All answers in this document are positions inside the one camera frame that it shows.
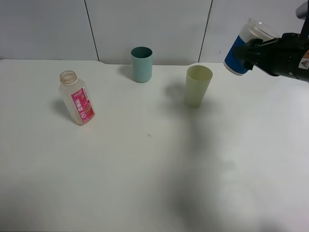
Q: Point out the teal plastic cup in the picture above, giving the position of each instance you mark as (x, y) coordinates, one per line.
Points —
(142, 60)

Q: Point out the clear bottle with pink label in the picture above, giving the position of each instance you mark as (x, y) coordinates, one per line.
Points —
(76, 97)

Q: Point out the glass cup with blue sleeve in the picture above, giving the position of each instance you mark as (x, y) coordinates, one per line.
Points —
(253, 29)

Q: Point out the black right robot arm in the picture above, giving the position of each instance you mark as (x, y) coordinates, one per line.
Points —
(302, 12)

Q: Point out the light green plastic cup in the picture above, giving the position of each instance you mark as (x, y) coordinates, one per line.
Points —
(198, 78)

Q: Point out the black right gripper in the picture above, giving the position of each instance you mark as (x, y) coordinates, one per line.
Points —
(287, 56)

